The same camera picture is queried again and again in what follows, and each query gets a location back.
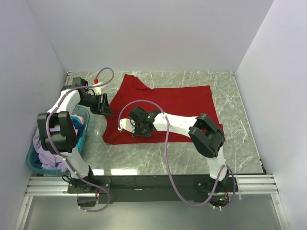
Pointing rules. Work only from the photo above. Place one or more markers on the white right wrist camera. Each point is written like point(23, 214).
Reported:
point(126, 124)

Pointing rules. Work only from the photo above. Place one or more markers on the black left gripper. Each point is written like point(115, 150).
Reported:
point(106, 109)

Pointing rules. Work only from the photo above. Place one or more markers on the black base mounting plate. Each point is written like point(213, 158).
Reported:
point(150, 188)

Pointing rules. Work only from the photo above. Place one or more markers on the aluminium frame rail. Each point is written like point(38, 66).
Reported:
point(55, 186)

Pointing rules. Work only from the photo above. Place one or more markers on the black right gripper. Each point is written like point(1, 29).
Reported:
point(137, 132)

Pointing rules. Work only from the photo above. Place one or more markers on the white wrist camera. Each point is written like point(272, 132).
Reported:
point(98, 87)
point(126, 124)

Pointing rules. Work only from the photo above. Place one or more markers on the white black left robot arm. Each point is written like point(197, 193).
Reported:
point(56, 129)

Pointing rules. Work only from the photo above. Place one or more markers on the teal plastic laundry basket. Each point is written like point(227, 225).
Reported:
point(32, 160)

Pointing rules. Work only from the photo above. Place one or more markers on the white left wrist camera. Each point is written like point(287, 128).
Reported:
point(98, 87)

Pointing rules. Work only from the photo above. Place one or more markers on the lavender t-shirt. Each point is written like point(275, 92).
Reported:
point(49, 161)

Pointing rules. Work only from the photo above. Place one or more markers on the red t-shirt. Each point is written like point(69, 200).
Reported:
point(186, 101)

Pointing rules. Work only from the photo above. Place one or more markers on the teal t-shirt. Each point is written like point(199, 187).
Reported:
point(78, 124)

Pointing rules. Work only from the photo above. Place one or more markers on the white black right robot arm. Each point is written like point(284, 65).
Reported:
point(204, 133)

